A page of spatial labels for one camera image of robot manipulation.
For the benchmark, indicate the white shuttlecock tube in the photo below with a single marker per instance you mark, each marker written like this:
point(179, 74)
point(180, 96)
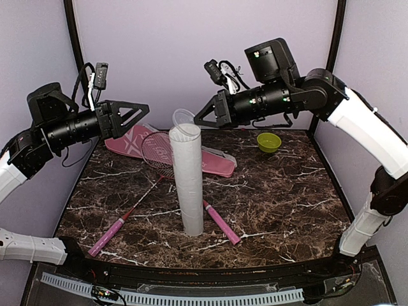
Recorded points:
point(185, 140)

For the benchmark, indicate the pink racket bag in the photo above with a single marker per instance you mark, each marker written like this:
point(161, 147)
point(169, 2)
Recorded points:
point(213, 161)

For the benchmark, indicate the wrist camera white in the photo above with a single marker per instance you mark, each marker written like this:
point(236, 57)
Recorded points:
point(225, 74)
point(97, 82)

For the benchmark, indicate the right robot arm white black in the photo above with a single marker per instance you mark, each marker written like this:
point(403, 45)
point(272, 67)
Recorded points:
point(282, 90)

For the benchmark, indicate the clear tube lid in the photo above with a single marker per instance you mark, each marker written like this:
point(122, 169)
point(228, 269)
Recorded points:
point(180, 118)

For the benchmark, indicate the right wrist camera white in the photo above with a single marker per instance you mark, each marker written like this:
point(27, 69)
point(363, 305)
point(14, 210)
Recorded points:
point(225, 74)

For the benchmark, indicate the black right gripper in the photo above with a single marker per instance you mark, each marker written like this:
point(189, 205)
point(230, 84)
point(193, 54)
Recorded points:
point(222, 103)

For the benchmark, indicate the pink racket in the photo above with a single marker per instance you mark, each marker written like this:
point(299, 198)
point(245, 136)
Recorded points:
point(111, 232)
point(157, 152)

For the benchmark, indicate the black frame post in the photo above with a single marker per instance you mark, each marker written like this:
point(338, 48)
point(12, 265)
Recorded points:
point(73, 33)
point(332, 56)

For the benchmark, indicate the black frame post left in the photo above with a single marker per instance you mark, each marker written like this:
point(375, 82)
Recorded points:
point(73, 33)

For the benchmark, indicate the pink racket top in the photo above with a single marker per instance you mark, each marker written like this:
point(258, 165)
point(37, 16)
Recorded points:
point(157, 152)

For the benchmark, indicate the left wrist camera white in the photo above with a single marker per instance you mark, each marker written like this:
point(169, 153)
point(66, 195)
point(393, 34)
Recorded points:
point(97, 82)

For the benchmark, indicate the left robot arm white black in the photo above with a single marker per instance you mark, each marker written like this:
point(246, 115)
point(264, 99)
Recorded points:
point(57, 124)

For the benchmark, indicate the black frame post right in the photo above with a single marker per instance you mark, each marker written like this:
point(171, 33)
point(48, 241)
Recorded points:
point(332, 56)

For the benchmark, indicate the grey cable duct front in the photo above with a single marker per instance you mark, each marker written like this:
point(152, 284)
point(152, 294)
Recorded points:
point(126, 297)

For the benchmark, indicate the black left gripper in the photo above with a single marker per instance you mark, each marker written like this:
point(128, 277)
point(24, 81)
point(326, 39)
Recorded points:
point(115, 128)

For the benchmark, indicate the green plastic bowl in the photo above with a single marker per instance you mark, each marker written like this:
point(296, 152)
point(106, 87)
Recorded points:
point(268, 142)

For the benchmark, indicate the pink racket bottom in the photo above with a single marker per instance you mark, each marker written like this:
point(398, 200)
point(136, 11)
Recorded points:
point(111, 232)

